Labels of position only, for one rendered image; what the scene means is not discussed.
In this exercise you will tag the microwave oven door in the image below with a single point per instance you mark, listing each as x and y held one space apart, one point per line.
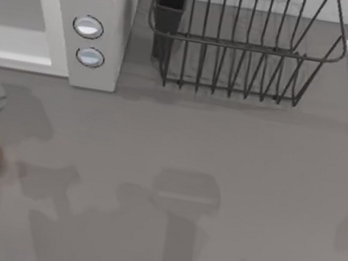
15 42

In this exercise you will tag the round grey microwave knob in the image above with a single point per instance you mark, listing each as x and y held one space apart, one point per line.
90 57
88 26

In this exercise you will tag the dark cutlery holder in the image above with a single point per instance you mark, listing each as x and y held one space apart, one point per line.
170 1

